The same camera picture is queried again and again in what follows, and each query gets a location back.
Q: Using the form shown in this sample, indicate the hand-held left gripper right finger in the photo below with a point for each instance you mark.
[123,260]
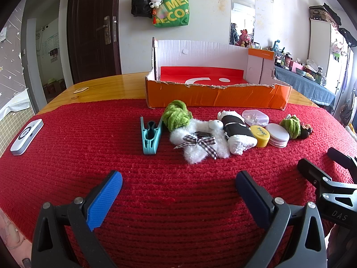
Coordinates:
[252,198]

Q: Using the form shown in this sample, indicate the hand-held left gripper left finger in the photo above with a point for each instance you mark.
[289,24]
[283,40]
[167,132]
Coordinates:
[106,198]

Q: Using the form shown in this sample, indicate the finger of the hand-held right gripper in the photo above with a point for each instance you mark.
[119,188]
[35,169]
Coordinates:
[309,168]
[341,156]

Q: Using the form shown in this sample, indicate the black-haired small figurine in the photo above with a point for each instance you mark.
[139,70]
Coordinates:
[306,132]

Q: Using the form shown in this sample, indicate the small green yarn ball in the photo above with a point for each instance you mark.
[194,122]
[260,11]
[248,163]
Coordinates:
[291,127]

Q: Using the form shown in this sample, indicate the white round container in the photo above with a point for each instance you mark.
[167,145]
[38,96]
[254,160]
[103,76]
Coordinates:
[277,134]

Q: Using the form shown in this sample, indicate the yellow round tin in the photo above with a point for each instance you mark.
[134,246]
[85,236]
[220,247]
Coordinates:
[259,136]

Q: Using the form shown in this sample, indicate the teal plastic clothes peg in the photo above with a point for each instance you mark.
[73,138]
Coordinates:
[149,145]

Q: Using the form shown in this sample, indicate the black and white plush roll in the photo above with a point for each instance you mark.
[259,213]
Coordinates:
[237,128]

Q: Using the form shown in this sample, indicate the clear plastic case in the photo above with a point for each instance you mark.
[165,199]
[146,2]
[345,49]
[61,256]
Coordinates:
[255,117]

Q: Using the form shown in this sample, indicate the small white plastic toy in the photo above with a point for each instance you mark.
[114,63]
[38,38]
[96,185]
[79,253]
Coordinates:
[215,124]

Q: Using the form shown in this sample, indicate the white fluffy plaid bow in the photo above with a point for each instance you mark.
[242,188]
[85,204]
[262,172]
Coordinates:
[181,138]

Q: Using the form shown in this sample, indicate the orange cardboard box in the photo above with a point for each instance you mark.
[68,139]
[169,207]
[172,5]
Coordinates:
[212,97]

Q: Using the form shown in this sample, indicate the large green yarn ball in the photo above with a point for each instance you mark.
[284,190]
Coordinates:
[177,115]

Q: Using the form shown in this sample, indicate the person's right forearm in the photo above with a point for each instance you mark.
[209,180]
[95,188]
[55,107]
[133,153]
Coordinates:
[343,248]

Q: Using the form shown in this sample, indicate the electric fan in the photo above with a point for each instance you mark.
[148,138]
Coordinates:
[350,109]

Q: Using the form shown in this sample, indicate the red knitted cloth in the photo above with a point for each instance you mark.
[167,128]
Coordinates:
[167,173]

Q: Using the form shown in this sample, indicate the blue cloth covered table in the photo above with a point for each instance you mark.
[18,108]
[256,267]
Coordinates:
[306,89]

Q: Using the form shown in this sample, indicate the white flat electronic device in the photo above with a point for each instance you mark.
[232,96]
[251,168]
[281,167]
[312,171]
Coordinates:
[26,136]

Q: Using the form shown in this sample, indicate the clutter of bottles and toiletries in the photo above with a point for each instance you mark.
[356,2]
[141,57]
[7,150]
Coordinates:
[295,64]

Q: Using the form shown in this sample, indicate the hanging plush toy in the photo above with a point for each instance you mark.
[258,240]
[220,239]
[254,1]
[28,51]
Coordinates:
[337,48]

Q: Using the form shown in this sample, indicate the small beige sticker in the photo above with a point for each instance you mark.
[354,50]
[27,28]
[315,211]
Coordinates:
[80,90]

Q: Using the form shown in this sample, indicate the white wardrobe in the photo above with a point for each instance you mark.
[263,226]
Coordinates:
[318,42]

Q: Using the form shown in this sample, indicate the black hanging bag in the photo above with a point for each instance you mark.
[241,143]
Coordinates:
[348,37]

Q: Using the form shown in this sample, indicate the patterned storage bag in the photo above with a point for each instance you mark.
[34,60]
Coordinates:
[320,12]

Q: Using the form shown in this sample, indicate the pink plush rabbit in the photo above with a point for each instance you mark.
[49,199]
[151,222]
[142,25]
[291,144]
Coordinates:
[244,37]

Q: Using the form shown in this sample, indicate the dark brown door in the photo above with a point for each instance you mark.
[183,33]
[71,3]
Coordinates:
[86,33]

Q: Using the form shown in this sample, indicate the star-print curtain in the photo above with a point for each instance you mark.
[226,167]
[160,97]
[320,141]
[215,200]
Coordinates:
[11,61]

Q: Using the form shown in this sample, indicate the brass door lock plate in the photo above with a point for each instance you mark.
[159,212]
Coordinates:
[106,30]

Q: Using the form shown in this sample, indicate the red hanging charm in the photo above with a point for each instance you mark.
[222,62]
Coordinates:
[155,15]

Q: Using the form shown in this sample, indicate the green tote bag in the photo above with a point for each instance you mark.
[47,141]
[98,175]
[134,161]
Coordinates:
[173,12]

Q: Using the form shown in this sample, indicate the tall wall mirror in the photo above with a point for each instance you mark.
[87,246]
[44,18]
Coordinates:
[242,14]

